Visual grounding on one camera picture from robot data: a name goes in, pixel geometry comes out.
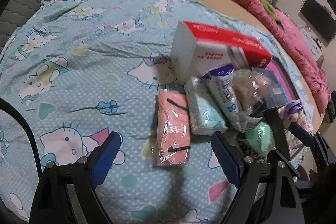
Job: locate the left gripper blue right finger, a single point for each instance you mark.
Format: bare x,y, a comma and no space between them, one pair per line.
229,158

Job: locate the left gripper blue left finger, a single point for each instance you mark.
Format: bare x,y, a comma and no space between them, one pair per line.
102,158

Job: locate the mint green tissue pack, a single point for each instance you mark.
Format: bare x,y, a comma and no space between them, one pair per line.
205,115

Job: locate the pink towel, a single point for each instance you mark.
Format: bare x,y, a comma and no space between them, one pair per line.
173,129

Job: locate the leopard print fabric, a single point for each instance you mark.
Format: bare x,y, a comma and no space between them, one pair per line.
256,152

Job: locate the beige bear purple bow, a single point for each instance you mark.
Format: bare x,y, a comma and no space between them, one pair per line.
293,112

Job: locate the brown plush in plastic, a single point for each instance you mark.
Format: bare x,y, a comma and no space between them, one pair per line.
251,88

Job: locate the blue white wipes packet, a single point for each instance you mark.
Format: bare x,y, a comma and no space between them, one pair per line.
219,83

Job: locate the Hello Kitty blue blanket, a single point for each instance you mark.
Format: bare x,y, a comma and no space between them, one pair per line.
81,69

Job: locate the red white tissue box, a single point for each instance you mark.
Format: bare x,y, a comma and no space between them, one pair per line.
199,48

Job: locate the white drawer cabinet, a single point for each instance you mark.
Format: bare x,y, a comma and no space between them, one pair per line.
314,45

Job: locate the pink quilt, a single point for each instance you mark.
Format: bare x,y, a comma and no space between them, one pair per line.
291,39

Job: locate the green cloth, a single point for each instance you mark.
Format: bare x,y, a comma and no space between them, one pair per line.
270,10

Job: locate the black wall television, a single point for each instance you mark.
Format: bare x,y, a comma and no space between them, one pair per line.
320,18

